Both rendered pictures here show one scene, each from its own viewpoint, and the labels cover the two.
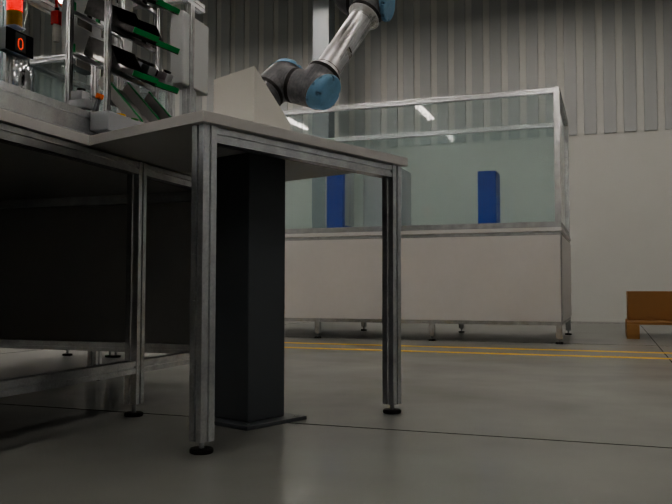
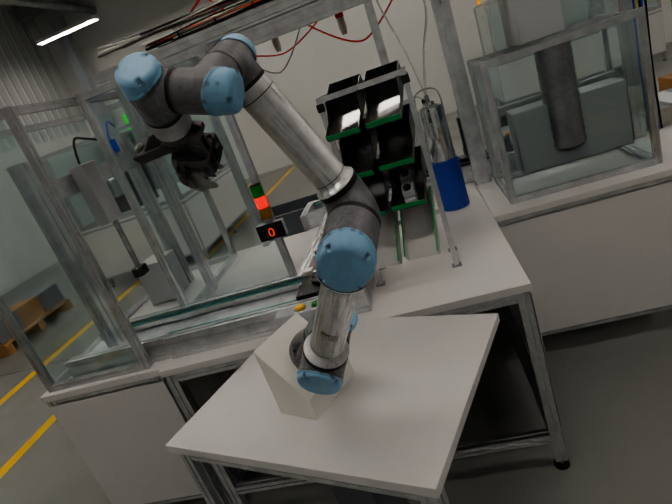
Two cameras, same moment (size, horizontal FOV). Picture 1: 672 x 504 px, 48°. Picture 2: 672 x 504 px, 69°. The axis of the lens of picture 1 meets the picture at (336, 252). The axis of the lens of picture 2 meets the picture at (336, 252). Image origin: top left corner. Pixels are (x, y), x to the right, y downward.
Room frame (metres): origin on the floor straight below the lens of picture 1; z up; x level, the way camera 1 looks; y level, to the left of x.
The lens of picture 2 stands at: (2.48, -1.06, 1.72)
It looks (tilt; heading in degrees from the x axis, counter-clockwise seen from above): 19 degrees down; 85
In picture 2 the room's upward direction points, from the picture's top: 20 degrees counter-clockwise
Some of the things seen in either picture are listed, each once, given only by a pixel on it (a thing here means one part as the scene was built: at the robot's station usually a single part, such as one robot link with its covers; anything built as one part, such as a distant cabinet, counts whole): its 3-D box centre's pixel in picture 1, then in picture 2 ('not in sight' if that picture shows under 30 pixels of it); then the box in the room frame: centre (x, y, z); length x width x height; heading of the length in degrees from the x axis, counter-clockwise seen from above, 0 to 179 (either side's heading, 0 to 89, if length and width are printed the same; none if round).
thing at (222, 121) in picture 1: (239, 155); (335, 381); (2.45, 0.31, 0.84); 0.90 x 0.70 x 0.03; 140
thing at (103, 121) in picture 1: (119, 127); (302, 315); (2.42, 0.70, 0.93); 0.21 x 0.07 x 0.06; 161
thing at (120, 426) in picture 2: not in sight; (198, 369); (1.71, 1.65, 0.43); 1.39 x 0.63 x 0.86; 71
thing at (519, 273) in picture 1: (393, 212); not in sight; (7.02, -0.53, 1.13); 3.06 x 1.36 x 2.25; 70
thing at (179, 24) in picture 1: (188, 115); not in sight; (4.39, 0.86, 1.43); 0.30 x 0.09 x 1.13; 161
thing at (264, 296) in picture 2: not in sight; (269, 303); (2.30, 0.99, 0.91); 0.84 x 0.28 x 0.10; 161
